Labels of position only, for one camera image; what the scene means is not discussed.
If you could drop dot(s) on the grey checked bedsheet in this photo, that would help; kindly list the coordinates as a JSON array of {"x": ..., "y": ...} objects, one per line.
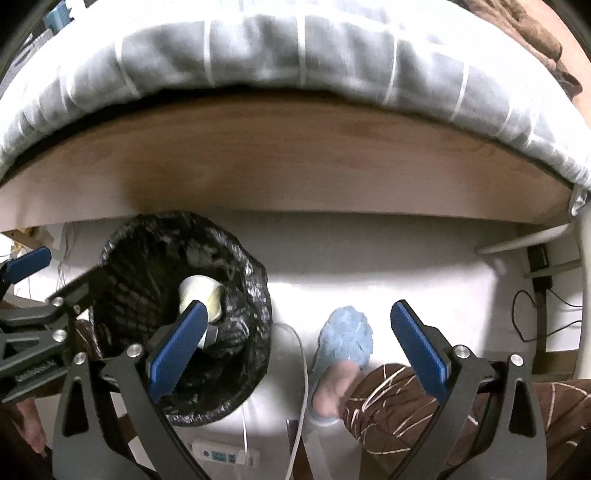
[{"x": 277, "y": 46}]

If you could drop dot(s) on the white paper cup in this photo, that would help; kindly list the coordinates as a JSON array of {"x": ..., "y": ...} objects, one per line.
[{"x": 198, "y": 290}]

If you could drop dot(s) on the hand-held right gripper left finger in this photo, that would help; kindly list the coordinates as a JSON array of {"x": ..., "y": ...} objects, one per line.
[{"x": 178, "y": 350}]

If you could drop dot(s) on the grey suitcase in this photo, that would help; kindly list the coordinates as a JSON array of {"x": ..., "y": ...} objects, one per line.
[{"x": 36, "y": 42}]

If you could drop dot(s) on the wastebasket with black liner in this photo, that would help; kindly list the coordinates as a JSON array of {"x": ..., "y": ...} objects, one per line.
[{"x": 138, "y": 258}]

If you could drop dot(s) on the person's left hand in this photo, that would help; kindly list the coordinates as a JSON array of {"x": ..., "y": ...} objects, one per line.
[{"x": 32, "y": 424}]

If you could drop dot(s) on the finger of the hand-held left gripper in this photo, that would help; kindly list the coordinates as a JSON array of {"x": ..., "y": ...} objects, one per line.
[
  {"x": 30, "y": 263},
  {"x": 78, "y": 288}
]

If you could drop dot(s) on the teal suitcase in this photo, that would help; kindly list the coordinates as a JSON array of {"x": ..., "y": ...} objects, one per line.
[{"x": 55, "y": 18}]

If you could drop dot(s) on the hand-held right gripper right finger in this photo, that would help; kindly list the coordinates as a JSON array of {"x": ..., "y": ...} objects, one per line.
[{"x": 418, "y": 350}]

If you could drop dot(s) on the brown fleece garment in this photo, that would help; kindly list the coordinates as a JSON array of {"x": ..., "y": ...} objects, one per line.
[{"x": 531, "y": 27}]

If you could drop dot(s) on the black wall adapter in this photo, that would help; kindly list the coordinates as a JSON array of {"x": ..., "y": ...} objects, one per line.
[{"x": 538, "y": 258}]

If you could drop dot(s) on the fluffy blue slipper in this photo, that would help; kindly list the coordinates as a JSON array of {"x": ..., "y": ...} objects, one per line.
[{"x": 344, "y": 332}]

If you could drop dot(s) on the bed with grey checked sheet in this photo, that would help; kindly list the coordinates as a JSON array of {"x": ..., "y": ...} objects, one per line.
[{"x": 295, "y": 161}]

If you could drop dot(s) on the person's right leg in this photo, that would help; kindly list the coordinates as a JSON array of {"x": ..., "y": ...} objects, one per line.
[{"x": 383, "y": 415}]

